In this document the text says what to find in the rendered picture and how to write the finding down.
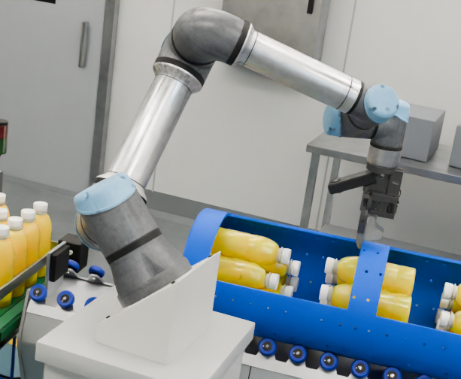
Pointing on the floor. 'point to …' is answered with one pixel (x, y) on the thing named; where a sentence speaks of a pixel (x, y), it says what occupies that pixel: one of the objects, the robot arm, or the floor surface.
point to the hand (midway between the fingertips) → (357, 243)
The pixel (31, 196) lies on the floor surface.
